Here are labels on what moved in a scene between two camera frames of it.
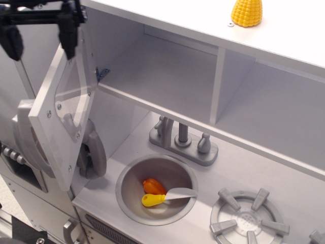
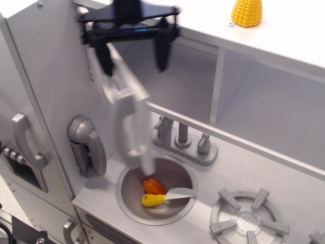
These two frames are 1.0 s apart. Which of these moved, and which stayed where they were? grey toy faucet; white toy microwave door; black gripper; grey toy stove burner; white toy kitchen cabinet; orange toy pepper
Moved: black gripper; white toy microwave door
Stayed: orange toy pepper; grey toy faucet; grey toy stove burner; white toy kitchen cabinet
